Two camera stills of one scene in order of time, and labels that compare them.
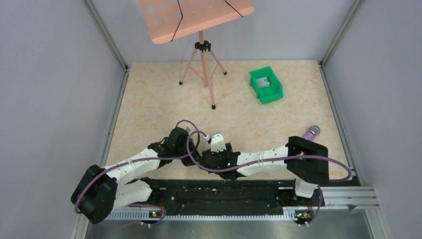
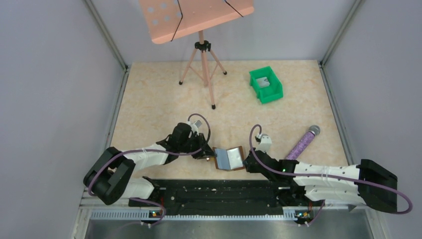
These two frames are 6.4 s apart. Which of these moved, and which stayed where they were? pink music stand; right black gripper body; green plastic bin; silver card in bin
Moved: right black gripper body
Stayed: green plastic bin; pink music stand; silver card in bin
